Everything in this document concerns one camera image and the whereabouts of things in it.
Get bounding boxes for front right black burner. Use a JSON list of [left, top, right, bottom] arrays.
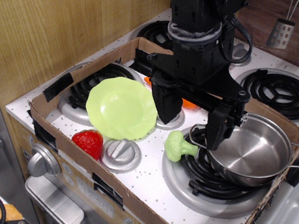
[[153, 121, 280, 224]]

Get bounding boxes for silver back stove knob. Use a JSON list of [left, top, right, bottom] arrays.
[[232, 43, 251, 67]]

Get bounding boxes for silver centre stove knob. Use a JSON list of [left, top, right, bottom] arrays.
[[155, 110, 185, 130]]

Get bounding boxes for silver oven knob left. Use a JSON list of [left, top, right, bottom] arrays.
[[27, 143, 62, 177]]

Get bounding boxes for stainless steel pot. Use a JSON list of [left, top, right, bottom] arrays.
[[189, 113, 299, 187]]

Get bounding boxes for back right black burner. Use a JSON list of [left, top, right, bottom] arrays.
[[236, 68, 299, 126]]

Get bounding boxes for orange toy carrot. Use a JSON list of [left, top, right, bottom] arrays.
[[143, 77, 198, 109]]

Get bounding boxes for brown cardboard fence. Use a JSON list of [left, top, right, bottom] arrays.
[[30, 37, 291, 224]]

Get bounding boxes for light green plastic plate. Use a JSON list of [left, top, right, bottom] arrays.
[[86, 77, 157, 140]]

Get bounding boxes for silver front stove knob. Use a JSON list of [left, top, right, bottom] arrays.
[[100, 139, 142, 174]]

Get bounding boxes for green toy broccoli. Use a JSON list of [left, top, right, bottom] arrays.
[[164, 130, 199, 162]]

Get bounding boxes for silver stove knob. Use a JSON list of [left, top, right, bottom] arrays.
[[155, 110, 185, 130], [100, 139, 142, 174], [232, 43, 251, 67]]

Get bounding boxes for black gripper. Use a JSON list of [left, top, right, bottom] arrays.
[[147, 41, 250, 151]]

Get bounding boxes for red toy strawberry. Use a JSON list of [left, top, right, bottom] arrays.
[[72, 130, 104, 160]]

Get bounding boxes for silver oven door handle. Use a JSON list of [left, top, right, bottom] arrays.
[[18, 174, 136, 224]]

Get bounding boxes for front left black burner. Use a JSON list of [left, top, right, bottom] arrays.
[[55, 54, 146, 134]]

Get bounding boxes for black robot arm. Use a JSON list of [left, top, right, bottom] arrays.
[[148, 0, 250, 151]]

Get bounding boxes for hanging metal grater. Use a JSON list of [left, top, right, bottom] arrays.
[[266, 0, 299, 50]]

